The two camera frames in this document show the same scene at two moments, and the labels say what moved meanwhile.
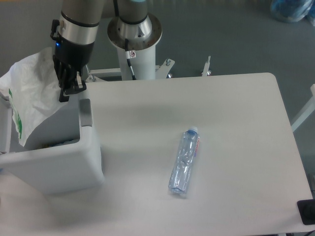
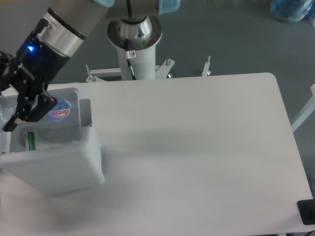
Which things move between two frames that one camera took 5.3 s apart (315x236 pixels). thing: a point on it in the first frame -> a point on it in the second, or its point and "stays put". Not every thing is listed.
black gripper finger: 77,88 -> 31,109
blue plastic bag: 293,11 stays put
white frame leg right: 307,112 stays put
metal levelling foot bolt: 205,71 stays put
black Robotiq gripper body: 75,55 -> 36,65
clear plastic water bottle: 189,148 -> 61,111
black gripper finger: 64,73 -> 5,58
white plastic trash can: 61,153 stays put
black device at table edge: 306,208 stays put
